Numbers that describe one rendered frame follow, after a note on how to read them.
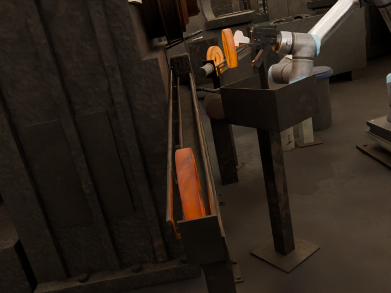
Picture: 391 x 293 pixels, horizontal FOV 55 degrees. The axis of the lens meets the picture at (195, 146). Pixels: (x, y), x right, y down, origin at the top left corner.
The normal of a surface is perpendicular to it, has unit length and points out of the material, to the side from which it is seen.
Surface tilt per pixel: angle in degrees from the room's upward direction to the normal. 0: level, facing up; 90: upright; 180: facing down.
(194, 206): 79
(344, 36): 90
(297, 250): 0
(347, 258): 0
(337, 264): 0
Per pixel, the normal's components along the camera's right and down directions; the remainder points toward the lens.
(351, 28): 0.29, 0.26
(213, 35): -0.20, 0.37
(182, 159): -0.17, -0.76
